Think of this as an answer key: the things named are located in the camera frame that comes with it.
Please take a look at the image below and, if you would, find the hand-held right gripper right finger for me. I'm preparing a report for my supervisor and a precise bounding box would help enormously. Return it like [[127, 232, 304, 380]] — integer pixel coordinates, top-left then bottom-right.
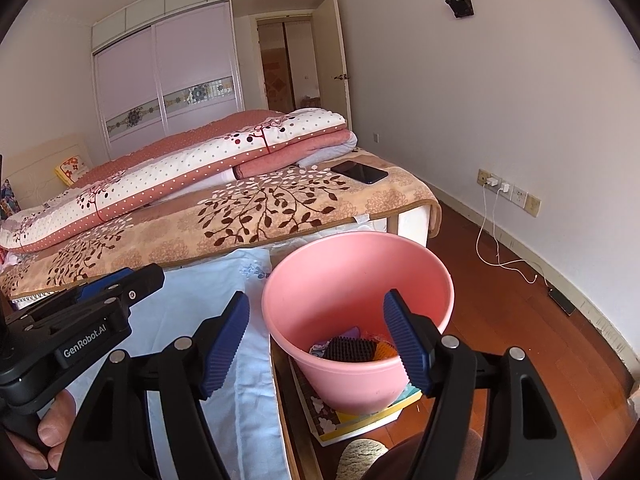
[[383, 288, 583, 480]]

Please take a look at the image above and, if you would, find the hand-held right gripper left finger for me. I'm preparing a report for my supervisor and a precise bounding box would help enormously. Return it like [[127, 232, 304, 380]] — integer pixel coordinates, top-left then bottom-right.
[[59, 291, 250, 480]]

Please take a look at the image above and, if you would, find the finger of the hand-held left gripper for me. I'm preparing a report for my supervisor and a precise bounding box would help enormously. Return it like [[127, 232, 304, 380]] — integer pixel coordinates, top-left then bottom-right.
[[5, 269, 143, 333], [102, 264, 165, 312]]

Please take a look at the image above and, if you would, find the black foam fruit net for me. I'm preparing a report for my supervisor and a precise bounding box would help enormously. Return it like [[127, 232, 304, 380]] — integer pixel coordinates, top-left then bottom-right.
[[322, 337, 379, 364]]

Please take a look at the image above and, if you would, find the pink plastic bin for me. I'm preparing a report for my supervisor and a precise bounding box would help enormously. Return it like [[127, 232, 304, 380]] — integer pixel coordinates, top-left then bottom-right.
[[261, 231, 455, 416]]

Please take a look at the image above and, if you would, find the person's left hand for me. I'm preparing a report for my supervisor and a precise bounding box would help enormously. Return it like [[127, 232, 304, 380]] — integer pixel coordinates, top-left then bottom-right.
[[10, 390, 76, 468]]

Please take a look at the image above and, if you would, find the light blue cloth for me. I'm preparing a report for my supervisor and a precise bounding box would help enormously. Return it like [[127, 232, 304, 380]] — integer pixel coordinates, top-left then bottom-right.
[[65, 247, 291, 480]]

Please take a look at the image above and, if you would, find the white quilted mattress pad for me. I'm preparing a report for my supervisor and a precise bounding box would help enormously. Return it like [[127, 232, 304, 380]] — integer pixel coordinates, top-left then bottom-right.
[[10, 292, 58, 311]]

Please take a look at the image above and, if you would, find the wooden table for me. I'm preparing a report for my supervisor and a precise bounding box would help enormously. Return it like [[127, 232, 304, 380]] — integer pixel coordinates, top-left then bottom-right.
[[270, 337, 321, 480]]

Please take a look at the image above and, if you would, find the book under bucket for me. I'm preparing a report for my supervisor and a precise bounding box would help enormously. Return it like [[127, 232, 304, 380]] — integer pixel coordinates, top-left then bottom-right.
[[289, 355, 423, 443]]

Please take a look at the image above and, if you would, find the cream wooden bed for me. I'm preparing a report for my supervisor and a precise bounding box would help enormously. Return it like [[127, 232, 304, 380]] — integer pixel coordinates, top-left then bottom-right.
[[0, 132, 436, 251]]

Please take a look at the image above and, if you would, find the person's leg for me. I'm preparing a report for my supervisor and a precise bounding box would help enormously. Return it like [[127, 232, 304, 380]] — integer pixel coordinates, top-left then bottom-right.
[[362, 430, 486, 480]]

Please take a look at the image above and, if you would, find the yellow floral pillow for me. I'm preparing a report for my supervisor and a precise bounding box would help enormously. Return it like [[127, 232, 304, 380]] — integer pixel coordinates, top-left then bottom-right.
[[54, 156, 93, 184]]

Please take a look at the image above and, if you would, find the beige fuzzy slipper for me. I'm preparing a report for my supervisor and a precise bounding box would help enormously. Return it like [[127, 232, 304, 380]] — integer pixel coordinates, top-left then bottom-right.
[[335, 437, 396, 480]]

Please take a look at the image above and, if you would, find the beige leaf-print blanket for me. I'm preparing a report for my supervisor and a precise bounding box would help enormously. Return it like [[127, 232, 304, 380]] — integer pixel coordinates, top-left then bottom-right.
[[0, 147, 443, 301]]

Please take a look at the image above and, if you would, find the colourful printed pillow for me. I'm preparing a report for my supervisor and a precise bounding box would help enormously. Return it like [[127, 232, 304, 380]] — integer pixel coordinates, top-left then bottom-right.
[[0, 177, 21, 221]]

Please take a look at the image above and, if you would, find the pink white dotted quilt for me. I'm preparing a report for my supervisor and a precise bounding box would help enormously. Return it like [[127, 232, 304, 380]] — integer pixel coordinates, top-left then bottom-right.
[[0, 109, 358, 253]]

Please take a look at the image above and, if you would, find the black device on floor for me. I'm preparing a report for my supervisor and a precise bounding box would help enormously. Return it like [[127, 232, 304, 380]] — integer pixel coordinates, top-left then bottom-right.
[[547, 287, 577, 317]]

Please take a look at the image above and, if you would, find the black smartphone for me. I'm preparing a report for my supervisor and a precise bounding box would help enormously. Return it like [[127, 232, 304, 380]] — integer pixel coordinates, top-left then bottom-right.
[[330, 160, 389, 185]]

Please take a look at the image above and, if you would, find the white sliding-door wardrobe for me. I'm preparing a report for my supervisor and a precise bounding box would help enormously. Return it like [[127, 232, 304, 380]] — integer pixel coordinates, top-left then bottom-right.
[[91, 0, 337, 161]]

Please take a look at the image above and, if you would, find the white room door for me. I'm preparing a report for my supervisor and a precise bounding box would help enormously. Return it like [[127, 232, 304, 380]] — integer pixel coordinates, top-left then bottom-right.
[[330, 0, 353, 133]]

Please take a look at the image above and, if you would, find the white charging cable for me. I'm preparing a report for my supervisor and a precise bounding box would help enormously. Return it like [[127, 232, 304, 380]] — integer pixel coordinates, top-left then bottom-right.
[[475, 185, 536, 285], [492, 194, 550, 287]]

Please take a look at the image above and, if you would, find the white wall socket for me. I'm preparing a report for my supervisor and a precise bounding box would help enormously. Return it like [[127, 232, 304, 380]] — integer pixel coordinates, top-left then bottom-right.
[[502, 183, 528, 208]]

